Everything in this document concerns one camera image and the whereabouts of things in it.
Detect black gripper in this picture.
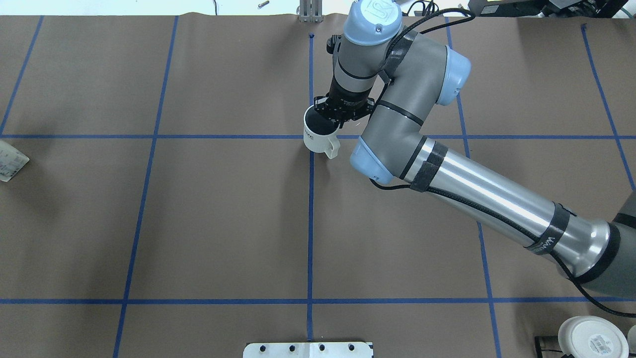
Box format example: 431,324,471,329
314,96,376,129

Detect white mug dark interior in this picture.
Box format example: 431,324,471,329
304,105,340,159

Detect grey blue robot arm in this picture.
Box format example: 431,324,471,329
306,0,636,298

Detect aluminium frame post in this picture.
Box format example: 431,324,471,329
297,0,324,23

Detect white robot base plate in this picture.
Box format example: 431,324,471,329
242,342,375,358

